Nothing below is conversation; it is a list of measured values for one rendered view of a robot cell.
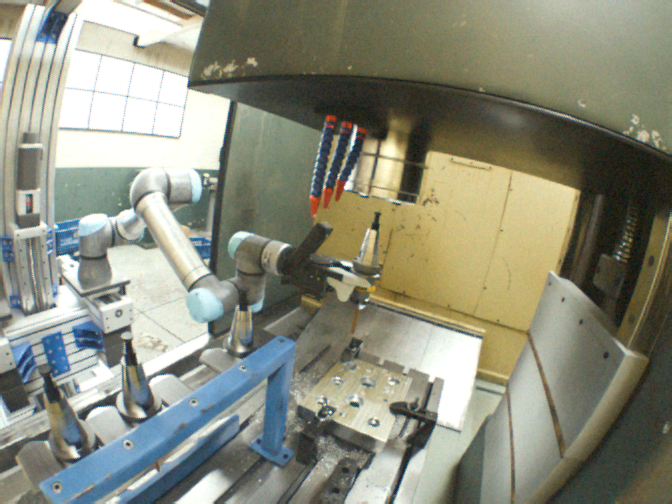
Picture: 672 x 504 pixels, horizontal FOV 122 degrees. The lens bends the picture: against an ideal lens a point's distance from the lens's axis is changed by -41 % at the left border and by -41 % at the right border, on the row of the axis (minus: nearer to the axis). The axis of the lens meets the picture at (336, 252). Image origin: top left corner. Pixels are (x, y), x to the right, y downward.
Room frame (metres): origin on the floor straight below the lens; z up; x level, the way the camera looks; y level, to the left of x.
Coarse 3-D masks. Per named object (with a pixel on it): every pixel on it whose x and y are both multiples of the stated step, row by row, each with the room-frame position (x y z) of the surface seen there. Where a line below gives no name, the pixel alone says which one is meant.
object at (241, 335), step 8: (240, 312) 0.44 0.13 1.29; (248, 312) 0.45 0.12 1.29; (240, 320) 0.44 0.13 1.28; (248, 320) 0.45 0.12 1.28; (232, 328) 0.44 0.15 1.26; (240, 328) 0.44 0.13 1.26; (248, 328) 0.45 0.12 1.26; (232, 336) 0.44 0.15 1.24; (240, 336) 0.44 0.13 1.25; (248, 336) 0.44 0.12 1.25; (232, 344) 0.44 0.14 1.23; (240, 344) 0.43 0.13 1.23; (248, 344) 0.44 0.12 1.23
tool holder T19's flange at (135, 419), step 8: (152, 392) 0.27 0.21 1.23; (120, 400) 0.24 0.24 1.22; (160, 400) 0.27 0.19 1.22; (120, 408) 0.23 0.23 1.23; (152, 408) 0.25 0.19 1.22; (160, 408) 0.26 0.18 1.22; (128, 416) 0.22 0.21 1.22; (136, 416) 0.22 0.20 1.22; (144, 416) 0.23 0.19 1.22; (152, 416) 0.25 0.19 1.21; (136, 424) 0.22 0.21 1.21
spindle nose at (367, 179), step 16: (384, 128) 0.53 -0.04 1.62; (352, 144) 0.58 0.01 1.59; (368, 144) 0.54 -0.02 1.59; (384, 144) 0.53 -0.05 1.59; (400, 144) 0.53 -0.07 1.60; (416, 144) 0.54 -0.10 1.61; (432, 144) 0.57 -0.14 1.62; (368, 160) 0.54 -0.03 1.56; (384, 160) 0.53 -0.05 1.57; (400, 160) 0.53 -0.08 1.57; (416, 160) 0.54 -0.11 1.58; (352, 176) 0.56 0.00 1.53; (368, 176) 0.54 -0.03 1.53; (384, 176) 0.53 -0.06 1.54; (400, 176) 0.53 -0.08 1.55; (416, 176) 0.54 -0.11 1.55; (352, 192) 0.56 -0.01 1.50; (368, 192) 0.54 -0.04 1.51; (384, 192) 0.53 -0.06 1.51; (400, 192) 0.53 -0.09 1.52; (416, 192) 0.55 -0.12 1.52
